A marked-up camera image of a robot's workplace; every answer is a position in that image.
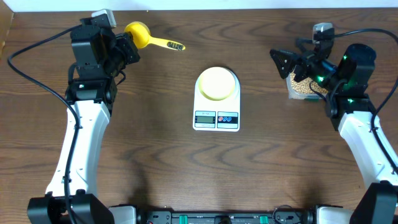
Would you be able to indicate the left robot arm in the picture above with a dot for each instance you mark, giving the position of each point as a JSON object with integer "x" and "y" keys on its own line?
{"x": 71, "y": 196}

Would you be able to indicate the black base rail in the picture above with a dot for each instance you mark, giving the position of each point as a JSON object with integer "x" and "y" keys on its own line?
{"x": 282, "y": 214}

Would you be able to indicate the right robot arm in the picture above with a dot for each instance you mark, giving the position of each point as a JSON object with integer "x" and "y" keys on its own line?
{"x": 354, "y": 116}

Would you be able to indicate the pale yellow bowl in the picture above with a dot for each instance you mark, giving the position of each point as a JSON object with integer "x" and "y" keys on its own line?
{"x": 216, "y": 83}

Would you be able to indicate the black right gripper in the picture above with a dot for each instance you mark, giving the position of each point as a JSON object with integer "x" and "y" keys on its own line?
{"x": 292, "y": 59}

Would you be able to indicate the soybeans pile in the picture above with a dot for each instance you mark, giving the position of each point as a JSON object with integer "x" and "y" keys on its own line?
{"x": 306, "y": 86}

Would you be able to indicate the white digital kitchen scale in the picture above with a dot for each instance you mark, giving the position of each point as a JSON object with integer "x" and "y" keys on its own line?
{"x": 224, "y": 115}

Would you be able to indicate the clear plastic container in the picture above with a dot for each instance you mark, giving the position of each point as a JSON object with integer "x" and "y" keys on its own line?
{"x": 299, "y": 96}

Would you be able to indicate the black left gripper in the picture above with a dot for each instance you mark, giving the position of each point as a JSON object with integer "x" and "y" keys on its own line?
{"x": 125, "y": 45}

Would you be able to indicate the yellow plastic measuring scoop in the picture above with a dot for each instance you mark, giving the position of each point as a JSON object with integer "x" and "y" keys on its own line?
{"x": 142, "y": 37}

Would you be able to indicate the green tape label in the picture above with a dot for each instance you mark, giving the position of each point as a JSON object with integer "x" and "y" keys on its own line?
{"x": 312, "y": 99}

